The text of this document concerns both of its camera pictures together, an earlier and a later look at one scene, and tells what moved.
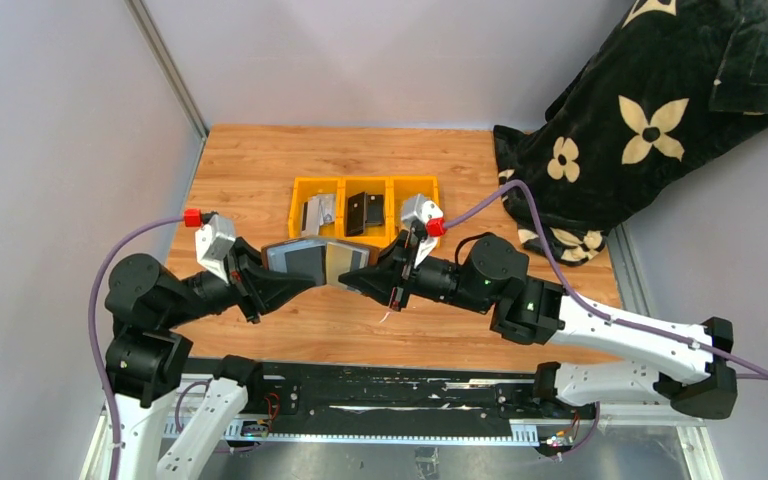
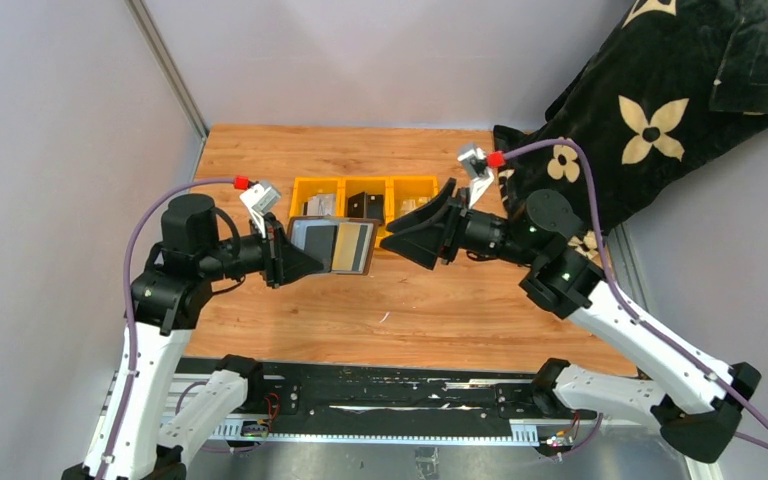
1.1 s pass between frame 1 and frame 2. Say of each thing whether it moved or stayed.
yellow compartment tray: stayed
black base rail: stayed
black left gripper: moved
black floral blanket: stayed
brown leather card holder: moved
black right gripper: moved
